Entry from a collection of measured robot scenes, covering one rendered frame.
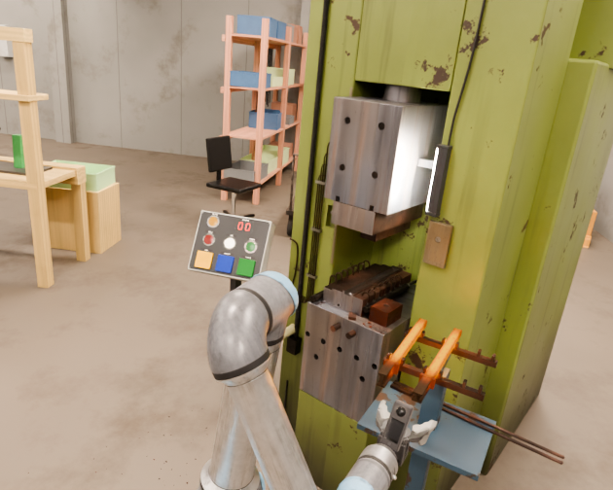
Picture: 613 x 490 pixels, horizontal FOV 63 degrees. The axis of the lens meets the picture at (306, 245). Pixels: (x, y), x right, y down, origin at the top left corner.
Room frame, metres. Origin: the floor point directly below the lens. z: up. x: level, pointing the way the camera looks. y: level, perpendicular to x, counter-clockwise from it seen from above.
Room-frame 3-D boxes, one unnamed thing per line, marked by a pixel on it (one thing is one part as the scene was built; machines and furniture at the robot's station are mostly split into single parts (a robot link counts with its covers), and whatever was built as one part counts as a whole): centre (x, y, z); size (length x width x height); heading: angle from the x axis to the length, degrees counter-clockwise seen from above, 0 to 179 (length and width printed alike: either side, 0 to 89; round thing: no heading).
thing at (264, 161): (7.83, 0.78, 1.20); 2.60 x 0.70 x 2.40; 173
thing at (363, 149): (2.05, -0.33, 1.56); 0.42 x 0.39 x 0.40; 143
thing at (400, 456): (1.01, -0.25, 1.00); 0.12 x 0.08 x 0.09; 152
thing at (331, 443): (2.05, -0.35, 0.23); 0.56 x 0.38 x 0.47; 143
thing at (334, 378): (2.05, -0.35, 0.69); 0.56 x 0.38 x 0.45; 143
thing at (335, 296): (2.08, -0.30, 0.96); 0.42 x 0.20 x 0.09; 143
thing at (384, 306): (1.85, -0.35, 0.95); 0.12 x 0.09 x 0.07; 143
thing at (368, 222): (2.08, -0.30, 1.32); 0.42 x 0.20 x 0.10; 143
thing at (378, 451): (0.94, -0.22, 1.01); 0.10 x 0.05 x 0.09; 62
